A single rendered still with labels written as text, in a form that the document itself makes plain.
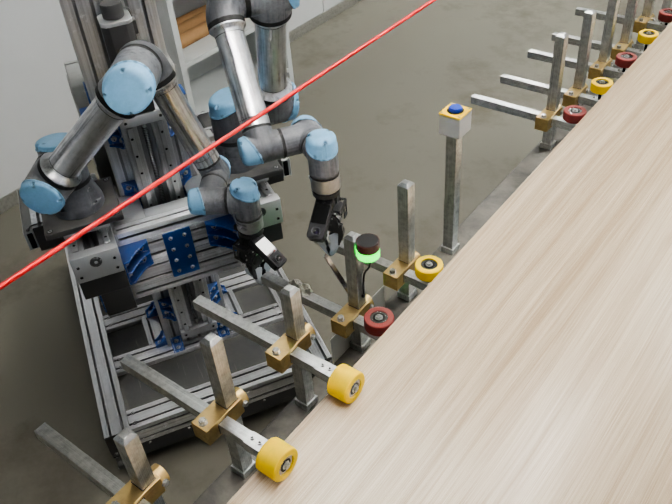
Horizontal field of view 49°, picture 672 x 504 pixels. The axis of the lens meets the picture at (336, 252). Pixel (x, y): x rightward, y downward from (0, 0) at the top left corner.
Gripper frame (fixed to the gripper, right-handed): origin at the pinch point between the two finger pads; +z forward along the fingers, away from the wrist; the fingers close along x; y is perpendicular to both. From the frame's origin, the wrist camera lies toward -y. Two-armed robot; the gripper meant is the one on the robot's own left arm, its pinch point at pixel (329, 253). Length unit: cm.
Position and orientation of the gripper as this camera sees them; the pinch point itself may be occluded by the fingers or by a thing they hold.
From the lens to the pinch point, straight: 198.2
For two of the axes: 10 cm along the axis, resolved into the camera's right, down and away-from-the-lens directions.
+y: 2.9, -6.3, 7.2
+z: 0.7, 7.6, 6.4
